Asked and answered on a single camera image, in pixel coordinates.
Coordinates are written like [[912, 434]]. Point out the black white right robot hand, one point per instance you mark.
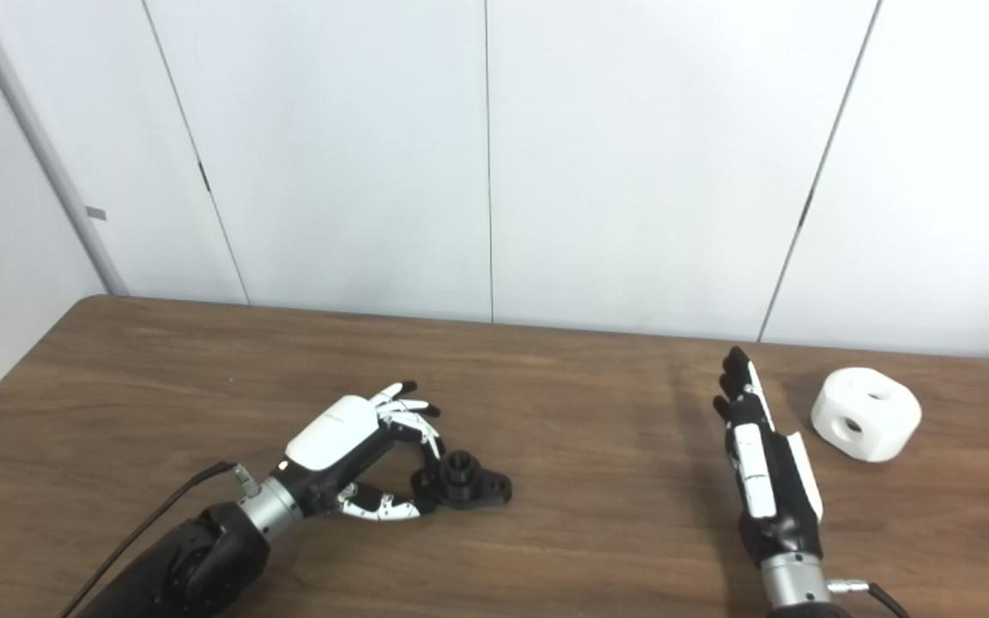
[[773, 506]]

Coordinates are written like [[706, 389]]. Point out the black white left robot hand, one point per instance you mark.
[[336, 433]]

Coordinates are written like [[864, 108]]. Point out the round white plastic piece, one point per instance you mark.
[[881, 429]]

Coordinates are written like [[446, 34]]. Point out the black plastic holder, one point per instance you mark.
[[469, 485]]

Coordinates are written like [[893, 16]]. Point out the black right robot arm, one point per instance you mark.
[[795, 584]]

